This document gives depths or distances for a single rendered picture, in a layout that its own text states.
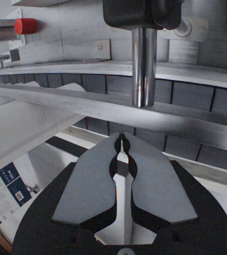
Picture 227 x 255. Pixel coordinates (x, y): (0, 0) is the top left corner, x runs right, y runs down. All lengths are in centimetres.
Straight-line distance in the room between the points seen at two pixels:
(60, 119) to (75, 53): 14
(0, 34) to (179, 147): 40
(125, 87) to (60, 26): 18
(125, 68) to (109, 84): 3
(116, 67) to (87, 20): 11
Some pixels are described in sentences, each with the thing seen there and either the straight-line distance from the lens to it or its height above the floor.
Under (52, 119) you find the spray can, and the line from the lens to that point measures 16.
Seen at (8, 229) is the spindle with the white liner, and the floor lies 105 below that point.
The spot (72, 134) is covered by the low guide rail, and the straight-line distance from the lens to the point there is 21.
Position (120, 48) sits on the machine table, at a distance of 23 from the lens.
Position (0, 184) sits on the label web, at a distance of 58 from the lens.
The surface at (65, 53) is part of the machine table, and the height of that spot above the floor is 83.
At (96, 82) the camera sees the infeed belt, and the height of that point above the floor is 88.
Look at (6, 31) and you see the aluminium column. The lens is 43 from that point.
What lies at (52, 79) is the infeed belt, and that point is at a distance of 25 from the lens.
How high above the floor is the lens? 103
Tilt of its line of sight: 48 degrees down
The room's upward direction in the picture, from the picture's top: 129 degrees counter-clockwise
